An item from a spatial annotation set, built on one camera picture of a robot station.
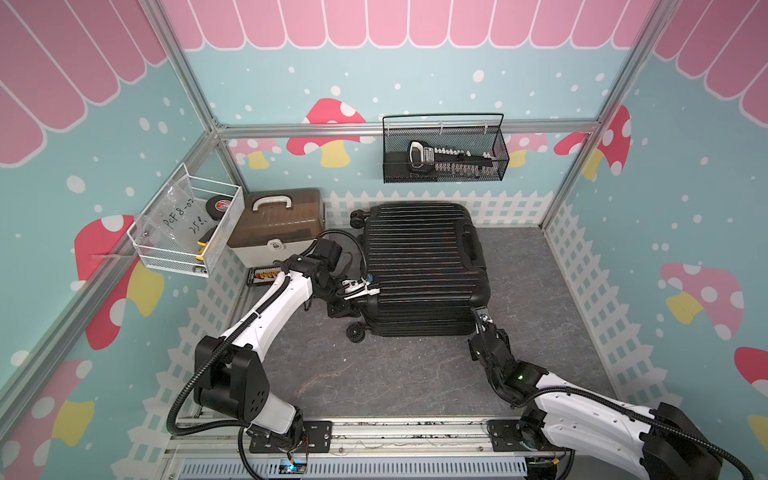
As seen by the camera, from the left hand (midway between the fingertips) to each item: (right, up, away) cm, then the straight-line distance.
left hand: (351, 307), depth 82 cm
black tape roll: (-36, +28, -3) cm, 45 cm away
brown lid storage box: (-26, +24, +12) cm, 37 cm away
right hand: (+37, -6, +3) cm, 37 cm away
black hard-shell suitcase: (+22, +12, +1) cm, 25 cm away
